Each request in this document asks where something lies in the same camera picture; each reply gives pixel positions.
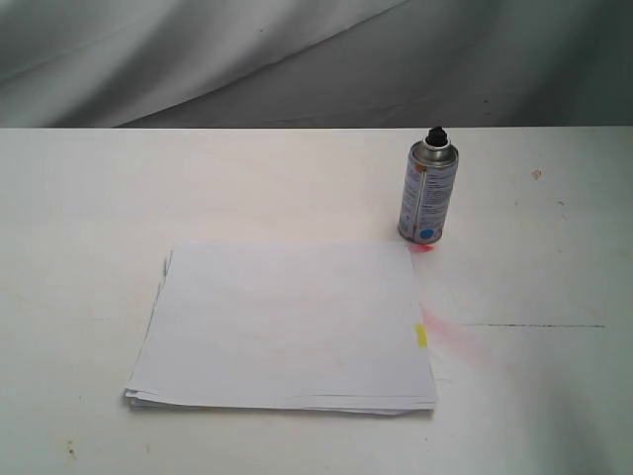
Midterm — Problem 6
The white paper stack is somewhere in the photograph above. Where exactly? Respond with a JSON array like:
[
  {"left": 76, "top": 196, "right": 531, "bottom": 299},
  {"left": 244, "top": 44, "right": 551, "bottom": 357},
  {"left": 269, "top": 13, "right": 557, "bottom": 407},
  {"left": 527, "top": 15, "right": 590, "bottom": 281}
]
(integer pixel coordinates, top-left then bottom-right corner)
[{"left": 125, "top": 242, "right": 438, "bottom": 414}]

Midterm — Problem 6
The white backdrop cloth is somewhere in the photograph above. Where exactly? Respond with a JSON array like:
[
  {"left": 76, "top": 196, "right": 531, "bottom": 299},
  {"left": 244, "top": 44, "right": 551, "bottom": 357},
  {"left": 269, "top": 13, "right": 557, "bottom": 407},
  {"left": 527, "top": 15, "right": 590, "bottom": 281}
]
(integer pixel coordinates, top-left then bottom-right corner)
[{"left": 1, "top": 1, "right": 632, "bottom": 128}]

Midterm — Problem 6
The silver spray can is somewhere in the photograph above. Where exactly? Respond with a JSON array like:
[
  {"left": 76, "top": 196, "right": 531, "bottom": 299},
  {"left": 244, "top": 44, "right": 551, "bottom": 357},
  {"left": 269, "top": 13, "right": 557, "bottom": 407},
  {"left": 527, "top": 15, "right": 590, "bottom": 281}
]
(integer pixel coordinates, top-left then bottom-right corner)
[{"left": 398, "top": 127, "right": 459, "bottom": 244}]

